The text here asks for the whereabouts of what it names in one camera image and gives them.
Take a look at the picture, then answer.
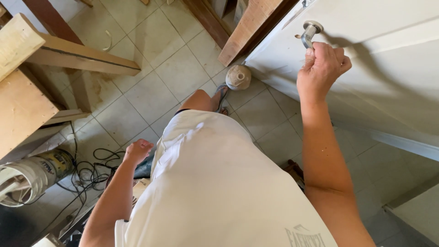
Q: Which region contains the person's right hand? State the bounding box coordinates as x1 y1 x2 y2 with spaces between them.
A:
297 42 352 104

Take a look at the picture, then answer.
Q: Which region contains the person's left hand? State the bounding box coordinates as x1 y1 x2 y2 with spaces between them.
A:
123 139 155 166

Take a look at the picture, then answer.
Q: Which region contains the silver metal door handle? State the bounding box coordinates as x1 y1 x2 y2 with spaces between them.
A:
300 20 324 49

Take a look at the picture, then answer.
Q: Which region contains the person's leg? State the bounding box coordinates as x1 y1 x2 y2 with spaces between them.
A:
178 89 228 115

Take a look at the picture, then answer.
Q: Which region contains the person's white shirt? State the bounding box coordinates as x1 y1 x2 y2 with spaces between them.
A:
114 109 338 247

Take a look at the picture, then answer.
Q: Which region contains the grey flip-flop sandal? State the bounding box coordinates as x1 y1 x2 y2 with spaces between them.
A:
214 84 230 116

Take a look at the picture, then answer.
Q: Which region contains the white plastic strip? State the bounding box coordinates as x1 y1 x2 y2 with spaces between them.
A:
102 30 113 52

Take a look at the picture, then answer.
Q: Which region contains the white plastic bucket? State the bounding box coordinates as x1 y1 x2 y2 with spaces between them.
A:
0 148 76 208

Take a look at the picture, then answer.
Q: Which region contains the dark wooden plank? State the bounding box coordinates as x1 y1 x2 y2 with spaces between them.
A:
182 0 234 49

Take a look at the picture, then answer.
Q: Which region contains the white door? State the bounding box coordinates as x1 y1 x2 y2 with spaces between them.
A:
244 0 439 162

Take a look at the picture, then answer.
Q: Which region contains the tangled black cable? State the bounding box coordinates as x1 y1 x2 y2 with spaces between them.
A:
34 120 126 237

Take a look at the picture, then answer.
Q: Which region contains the wooden door frame plank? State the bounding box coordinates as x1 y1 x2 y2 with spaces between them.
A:
217 0 299 67

